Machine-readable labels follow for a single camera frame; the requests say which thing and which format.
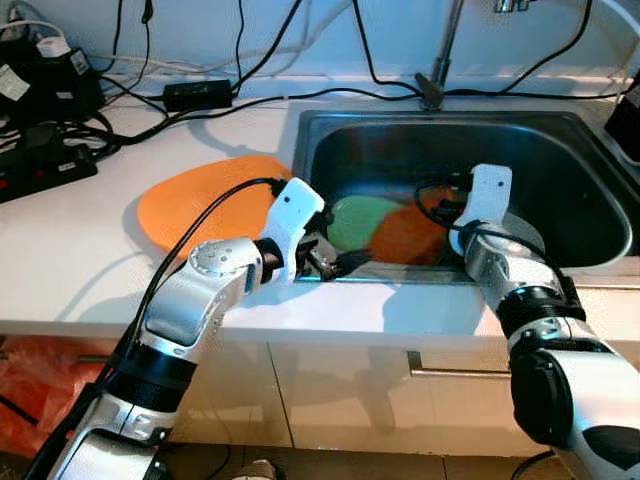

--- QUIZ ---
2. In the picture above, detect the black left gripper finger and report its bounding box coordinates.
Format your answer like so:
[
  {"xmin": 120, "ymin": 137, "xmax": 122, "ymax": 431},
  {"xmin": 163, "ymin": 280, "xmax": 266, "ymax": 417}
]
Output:
[{"xmin": 335, "ymin": 249, "xmax": 388, "ymax": 278}]

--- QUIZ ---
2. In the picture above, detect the orange plastic bowl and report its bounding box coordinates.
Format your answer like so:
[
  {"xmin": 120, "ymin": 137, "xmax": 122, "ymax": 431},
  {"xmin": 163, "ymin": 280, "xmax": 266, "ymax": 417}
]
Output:
[{"xmin": 368, "ymin": 205, "xmax": 456, "ymax": 266}]

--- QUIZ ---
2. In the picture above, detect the green plate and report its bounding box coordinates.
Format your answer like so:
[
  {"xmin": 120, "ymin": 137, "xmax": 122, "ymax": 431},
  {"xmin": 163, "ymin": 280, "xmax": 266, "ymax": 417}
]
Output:
[{"xmin": 328, "ymin": 195, "xmax": 406, "ymax": 253}]

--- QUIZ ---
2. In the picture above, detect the grey bowl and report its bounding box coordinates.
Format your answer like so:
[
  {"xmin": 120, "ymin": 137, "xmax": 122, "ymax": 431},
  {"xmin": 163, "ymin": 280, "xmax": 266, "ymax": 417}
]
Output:
[{"xmin": 503, "ymin": 205, "xmax": 548, "ymax": 261}]

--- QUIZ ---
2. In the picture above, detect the chrome faucet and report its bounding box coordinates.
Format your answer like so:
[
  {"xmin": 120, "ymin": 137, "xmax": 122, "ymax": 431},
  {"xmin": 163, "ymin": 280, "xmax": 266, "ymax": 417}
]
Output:
[{"xmin": 415, "ymin": 0, "xmax": 541, "ymax": 111}]

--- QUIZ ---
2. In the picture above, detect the stainless steel sink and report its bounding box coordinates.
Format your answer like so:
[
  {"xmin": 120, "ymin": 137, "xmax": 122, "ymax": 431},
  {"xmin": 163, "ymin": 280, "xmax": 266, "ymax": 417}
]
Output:
[{"xmin": 292, "ymin": 108, "xmax": 640, "ymax": 286}]

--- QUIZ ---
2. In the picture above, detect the orange plastic plate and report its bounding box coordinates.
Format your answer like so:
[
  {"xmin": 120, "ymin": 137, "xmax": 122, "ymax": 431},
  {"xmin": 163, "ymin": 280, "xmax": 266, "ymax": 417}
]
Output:
[{"xmin": 137, "ymin": 155, "xmax": 293, "ymax": 256}]

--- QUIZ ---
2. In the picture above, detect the black box device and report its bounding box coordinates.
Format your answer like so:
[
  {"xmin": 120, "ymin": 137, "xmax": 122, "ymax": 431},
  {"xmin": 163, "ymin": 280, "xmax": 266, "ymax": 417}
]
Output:
[{"xmin": 605, "ymin": 85, "xmax": 640, "ymax": 161}]

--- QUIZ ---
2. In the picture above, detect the black power adapter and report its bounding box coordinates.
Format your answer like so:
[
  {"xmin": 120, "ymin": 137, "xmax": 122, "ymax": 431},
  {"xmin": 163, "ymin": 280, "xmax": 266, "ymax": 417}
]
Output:
[{"xmin": 162, "ymin": 80, "xmax": 234, "ymax": 111}]

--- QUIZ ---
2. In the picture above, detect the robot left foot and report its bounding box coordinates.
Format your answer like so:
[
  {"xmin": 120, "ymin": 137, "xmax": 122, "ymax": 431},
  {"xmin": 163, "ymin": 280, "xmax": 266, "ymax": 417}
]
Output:
[{"xmin": 235, "ymin": 460, "xmax": 286, "ymax": 480}]

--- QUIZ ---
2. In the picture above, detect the black power strip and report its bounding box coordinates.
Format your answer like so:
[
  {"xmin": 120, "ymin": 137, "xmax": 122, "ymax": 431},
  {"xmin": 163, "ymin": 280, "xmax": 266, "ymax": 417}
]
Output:
[{"xmin": 0, "ymin": 150, "xmax": 99, "ymax": 204}]

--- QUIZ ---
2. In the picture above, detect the black plug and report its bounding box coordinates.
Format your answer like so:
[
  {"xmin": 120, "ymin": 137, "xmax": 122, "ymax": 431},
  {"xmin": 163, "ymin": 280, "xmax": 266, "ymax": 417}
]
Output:
[{"xmin": 20, "ymin": 125, "xmax": 76, "ymax": 166}]

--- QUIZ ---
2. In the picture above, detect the black charger box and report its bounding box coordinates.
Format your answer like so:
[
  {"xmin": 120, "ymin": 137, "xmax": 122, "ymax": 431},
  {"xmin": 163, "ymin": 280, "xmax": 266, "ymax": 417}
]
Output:
[{"xmin": 0, "ymin": 40, "xmax": 106, "ymax": 126}]

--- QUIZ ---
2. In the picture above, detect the white plug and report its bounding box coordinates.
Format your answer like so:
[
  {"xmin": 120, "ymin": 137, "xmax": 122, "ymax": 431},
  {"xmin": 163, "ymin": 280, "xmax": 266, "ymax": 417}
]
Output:
[{"xmin": 35, "ymin": 38, "xmax": 73, "ymax": 59}]

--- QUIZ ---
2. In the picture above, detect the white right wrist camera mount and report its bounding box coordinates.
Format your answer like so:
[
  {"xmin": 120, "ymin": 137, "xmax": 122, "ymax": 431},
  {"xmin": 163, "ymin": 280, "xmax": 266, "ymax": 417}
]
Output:
[{"xmin": 447, "ymin": 165, "xmax": 514, "ymax": 256}]

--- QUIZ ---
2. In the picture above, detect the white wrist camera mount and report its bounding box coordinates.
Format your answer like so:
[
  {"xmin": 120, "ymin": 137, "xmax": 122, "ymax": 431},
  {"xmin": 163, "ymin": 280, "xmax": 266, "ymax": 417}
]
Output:
[
  {"xmin": 262, "ymin": 178, "xmax": 326, "ymax": 286},
  {"xmin": 447, "ymin": 165, "xmax": 514, "ymax": 256}
]

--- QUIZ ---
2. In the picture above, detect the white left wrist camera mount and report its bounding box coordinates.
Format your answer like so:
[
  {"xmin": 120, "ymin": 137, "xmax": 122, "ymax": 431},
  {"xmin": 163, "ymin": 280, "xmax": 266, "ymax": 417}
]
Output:
[{"xmin": 262, "ymin": 178, "xmax": 326, "ymax": 286}]

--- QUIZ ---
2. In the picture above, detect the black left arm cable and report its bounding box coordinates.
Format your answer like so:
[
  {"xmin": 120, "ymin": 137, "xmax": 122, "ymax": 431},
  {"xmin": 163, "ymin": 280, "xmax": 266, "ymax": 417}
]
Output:
[{"xmin": 60, "ymin": 176, "xmax": 291, "ymax": 441}]

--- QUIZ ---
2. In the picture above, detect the steel cabinet handle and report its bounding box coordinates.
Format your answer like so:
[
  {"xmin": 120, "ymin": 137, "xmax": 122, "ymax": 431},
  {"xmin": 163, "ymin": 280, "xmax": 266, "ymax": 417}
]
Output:
[{"xmin": 405, "ymin": 350, "xmax": 511, "ymax": 381}]

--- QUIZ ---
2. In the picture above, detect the black power cable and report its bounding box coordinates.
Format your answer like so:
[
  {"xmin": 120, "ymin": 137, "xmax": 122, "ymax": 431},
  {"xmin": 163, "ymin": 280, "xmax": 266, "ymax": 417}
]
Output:
[
  {"xmin": 495, "ymin": 0, "xmax": 594, "ymax": 99},
  {"xmin": 234, "ymin": 0, "xmax": 248, "ymax": 86},
  {"xmin": 350, "ymin": 0, "xmax": 421, "ymax": 99},
  {"xmin": 100, "ymin": 88, "xmax": 640, "ymax": 146},
  {"xmin": 112, "ymin": 0, "xmax": 129, "ymax": 79},
  {"xmin": 232, "ymin": 0, "xmax": 304, "ymax": 91}
]

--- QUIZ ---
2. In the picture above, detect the white hose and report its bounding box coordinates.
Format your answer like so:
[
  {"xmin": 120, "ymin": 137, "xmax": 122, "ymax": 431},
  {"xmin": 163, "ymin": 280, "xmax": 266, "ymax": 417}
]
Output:
[{"xmin": 600, "ymin": 0, "xmax": 640, "ymax": 26}]

